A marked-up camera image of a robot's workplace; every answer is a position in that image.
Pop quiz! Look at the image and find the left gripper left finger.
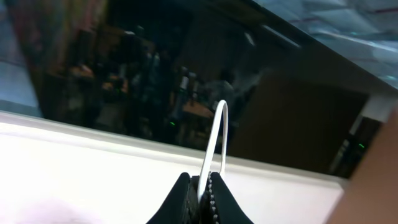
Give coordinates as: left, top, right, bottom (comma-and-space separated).
147, 172, 199, 224

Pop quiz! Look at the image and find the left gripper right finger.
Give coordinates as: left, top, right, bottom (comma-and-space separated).
205, 172, 253, 224

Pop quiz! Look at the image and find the white usb cable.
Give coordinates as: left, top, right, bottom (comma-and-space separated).
197, 99, 229, 202

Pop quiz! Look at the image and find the dark glass window pane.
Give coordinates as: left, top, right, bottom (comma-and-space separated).
1, 0, 397, 178

